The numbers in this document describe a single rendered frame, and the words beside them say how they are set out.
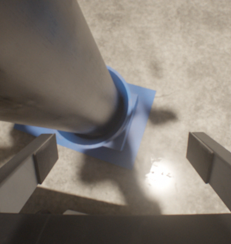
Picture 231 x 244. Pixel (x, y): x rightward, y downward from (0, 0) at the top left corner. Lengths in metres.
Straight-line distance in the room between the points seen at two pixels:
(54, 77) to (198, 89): 0.88
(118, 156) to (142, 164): 0.13
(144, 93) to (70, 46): 0.77
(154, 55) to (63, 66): 0.88
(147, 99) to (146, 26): 0.43
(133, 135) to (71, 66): 0.74
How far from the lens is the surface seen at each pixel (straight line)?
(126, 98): 0.59
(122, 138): 0.78
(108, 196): 0.98
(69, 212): 0.97
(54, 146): 0.16
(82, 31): 0.24
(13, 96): 0.19
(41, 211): 1.02
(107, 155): 0.93
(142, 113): 0.93
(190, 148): 0.17
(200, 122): 0.98
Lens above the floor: 0.93
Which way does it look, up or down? 79 degrees down
